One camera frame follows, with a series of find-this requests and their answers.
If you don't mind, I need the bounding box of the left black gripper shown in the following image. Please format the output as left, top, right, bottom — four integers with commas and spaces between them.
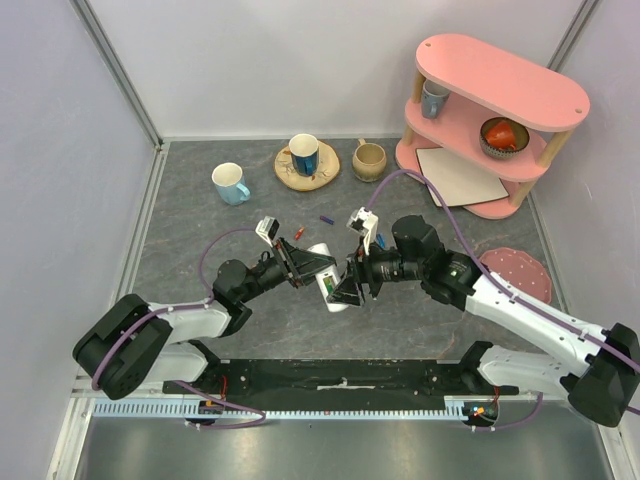
239, 235, 337, 302

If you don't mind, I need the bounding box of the green battery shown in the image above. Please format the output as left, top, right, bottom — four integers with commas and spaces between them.
323, 276, 335, 294

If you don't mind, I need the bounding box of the white remote control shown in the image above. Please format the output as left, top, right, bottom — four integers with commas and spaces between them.
308, 243, 348, 313

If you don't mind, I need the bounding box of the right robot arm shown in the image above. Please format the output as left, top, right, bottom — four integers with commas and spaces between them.
328, 209, 639, 427

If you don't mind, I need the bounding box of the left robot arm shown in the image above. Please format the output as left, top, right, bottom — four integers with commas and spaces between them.
72, 238, 336, 400

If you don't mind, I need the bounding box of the beige floral plate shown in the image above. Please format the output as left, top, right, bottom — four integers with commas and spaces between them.
273, 140, 341, 192

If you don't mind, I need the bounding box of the dark blue mug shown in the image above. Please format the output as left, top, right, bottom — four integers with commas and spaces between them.
288, 133, 319, 177

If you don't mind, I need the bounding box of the light blue mug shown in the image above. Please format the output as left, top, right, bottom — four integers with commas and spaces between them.
211, 162, 251, 206

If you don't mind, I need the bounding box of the beige ceramic mug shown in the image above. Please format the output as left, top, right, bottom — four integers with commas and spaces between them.
352, 138, 387, 183

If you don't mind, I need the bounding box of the white square board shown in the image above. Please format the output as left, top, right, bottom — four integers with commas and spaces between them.
416, 148, 508, 207

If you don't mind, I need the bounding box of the pink dotted plate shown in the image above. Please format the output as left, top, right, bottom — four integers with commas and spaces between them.
480, 247, 552, 304

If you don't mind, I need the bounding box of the grey-blue mug on shelf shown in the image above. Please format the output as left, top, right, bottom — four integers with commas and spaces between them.
421, 80, 450, 119

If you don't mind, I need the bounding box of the orange cup in bowl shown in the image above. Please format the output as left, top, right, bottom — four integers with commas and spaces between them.
484, 120, 516, 150

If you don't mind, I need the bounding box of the pink three-tier shelf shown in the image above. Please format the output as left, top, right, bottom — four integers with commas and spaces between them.
395, 33, 590, 220

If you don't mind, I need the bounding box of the grey patterned bowl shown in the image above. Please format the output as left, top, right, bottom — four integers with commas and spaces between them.
479, 117, 530, 160

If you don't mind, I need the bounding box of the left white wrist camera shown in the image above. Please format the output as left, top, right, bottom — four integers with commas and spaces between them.
255, 216, 279, 246

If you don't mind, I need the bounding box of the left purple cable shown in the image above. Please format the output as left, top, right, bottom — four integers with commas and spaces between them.
90, 228, 259, 391

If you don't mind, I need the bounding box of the purple cable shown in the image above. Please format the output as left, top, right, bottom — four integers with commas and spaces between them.
90, 228, 259, 391
367, 169, 640, 374

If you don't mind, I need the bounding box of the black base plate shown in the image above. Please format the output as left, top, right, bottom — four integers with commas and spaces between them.
190, 359, 518, 411

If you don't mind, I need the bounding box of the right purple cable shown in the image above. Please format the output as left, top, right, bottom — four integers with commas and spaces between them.
367, 169, 640, 374

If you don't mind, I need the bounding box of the grey cable duct rail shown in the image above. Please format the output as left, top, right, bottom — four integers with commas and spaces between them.
91, 398, 495, 421

